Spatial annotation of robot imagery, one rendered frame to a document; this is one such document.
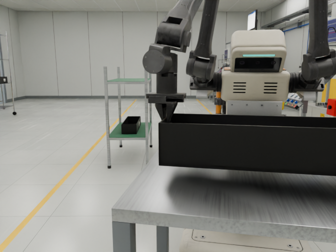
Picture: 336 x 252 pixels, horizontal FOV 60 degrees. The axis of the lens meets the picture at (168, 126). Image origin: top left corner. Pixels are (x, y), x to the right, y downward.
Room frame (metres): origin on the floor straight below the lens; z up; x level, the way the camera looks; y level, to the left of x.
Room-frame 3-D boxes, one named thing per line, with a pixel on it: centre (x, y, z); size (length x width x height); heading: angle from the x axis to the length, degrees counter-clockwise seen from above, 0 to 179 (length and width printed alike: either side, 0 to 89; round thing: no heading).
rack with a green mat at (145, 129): (3.50, 0.44, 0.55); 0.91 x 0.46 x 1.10; 1
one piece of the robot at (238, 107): (1.19, -0.36, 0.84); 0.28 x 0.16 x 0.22; 80
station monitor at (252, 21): (6.87, -1.94, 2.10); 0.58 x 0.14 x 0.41; 1
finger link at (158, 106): (0.80, 0.00, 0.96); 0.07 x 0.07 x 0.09; 80
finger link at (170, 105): (0.80, 0.01, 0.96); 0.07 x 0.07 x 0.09; 80
